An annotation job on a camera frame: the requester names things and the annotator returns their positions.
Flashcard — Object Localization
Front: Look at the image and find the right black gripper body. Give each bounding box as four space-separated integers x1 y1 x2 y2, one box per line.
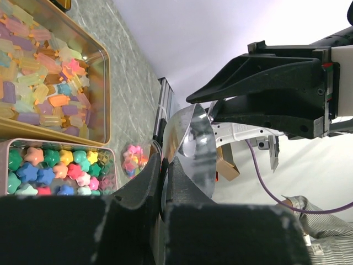
248 28 352 138

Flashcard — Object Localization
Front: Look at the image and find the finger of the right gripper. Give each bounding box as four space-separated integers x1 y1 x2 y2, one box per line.
186 52 328 103
214 95 325 139

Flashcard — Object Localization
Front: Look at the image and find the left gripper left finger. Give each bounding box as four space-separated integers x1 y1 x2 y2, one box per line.
1 154 162 264

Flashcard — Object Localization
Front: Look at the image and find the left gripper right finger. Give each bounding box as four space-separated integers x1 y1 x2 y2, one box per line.
163 157 311 264

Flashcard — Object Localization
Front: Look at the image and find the silver metal scoop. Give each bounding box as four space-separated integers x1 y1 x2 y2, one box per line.
162 104 217 198

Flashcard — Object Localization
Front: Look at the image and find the pink tin of star candies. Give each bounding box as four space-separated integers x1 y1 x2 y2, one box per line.
1 138 117 196

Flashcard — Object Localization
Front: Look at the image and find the gold tin of pastel candies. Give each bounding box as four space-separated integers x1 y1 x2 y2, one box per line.
1 1 111 146

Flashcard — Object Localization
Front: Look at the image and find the gold tin of neon candies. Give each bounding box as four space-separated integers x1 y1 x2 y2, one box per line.
50 0 72 13

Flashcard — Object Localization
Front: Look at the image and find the cardboard box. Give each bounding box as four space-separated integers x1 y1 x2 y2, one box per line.
216 144 240 182

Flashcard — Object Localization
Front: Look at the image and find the clear plastic ball half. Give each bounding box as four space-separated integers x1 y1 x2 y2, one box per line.
121 140 161 179

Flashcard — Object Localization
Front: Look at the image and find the striped shirt person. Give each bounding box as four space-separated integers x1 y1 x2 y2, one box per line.
292 211 352 264

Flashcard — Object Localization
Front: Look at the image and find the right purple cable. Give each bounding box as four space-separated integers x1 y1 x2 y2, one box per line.
245 139 353 215

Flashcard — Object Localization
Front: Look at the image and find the aluminium rail frame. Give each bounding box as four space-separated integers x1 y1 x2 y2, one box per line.
152 77 174 146

